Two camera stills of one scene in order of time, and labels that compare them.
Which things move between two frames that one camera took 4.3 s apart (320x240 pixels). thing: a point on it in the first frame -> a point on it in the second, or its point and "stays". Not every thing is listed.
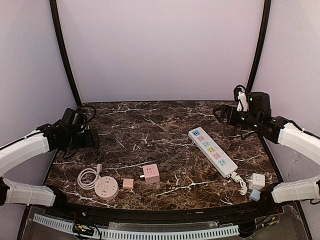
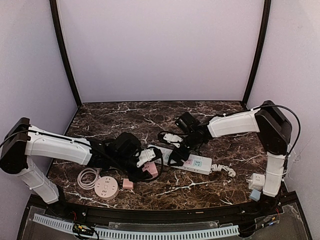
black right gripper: [229, 116] -> [180, 152]
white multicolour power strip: [223, 163] -> [195, 163]
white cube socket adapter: [257, 181] stays
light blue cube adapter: [255, 195] stays
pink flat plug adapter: [128, 183] stays
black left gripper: [88, 138] -> [141, 170]
